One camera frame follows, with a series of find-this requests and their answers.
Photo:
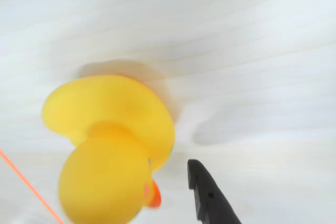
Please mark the yellow rubber duck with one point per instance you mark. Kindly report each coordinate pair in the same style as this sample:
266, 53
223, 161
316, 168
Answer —
105, 171

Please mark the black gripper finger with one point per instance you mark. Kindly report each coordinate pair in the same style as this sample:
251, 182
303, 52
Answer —
214, 207

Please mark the orange tape boundary line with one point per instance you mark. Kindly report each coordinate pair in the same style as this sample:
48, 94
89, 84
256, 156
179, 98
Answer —
29, 184

